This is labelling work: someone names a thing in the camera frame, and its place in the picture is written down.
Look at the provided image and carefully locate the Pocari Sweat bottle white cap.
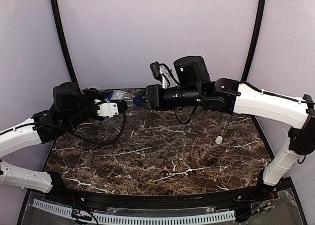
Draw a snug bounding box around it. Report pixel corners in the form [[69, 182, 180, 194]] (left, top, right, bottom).
[[102, 117, 119, 130]]

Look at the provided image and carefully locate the black corner frame post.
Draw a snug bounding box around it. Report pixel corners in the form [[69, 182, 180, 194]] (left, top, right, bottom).
[[50, 0, 79, 84], [241, 0, 266, 81]]

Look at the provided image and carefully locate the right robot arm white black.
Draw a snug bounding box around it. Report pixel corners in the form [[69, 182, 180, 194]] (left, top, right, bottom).
[[133, 56, 315, 187]]

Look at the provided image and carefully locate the blue Pepsi bottle cap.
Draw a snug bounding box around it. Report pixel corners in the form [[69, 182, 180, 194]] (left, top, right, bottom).
[[133, 97, 146, 107]]

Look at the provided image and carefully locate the black left camera cable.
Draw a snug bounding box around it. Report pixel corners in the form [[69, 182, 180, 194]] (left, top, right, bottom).
[[56, 111, 126, 146]]

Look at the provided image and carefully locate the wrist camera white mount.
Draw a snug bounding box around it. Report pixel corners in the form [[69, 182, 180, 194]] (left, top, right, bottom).
[[94, 99, 119, 118], [150, 62, 175, 89]]

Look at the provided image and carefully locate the Pepsi bottle blue label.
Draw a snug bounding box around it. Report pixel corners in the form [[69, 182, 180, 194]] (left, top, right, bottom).
[[100, 89, 135, 107]]

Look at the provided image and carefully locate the black left corner frame post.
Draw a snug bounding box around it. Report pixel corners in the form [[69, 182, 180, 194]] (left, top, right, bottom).
[[50, 0, 79, 84]]

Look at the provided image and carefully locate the black front table rail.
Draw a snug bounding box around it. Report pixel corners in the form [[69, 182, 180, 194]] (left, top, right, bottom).
[[48, 171, 284, 211]]

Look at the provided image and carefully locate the white slotted cable duct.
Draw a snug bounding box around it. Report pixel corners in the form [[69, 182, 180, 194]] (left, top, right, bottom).
[[32, 199, 235, 225]]

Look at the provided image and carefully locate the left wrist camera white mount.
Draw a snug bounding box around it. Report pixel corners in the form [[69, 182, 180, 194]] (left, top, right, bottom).
[[94, 99, 119, 118]]

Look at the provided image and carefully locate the black right corner frame post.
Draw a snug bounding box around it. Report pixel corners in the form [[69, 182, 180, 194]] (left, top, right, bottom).
[[241, 0, 266, 81]]

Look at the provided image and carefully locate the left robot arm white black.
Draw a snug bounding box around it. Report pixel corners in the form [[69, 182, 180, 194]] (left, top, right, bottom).
[[0, 82, 127, 193]]

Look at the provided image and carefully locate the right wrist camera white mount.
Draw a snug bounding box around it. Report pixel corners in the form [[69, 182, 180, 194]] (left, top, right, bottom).
[[150, 62, 175, 89]]

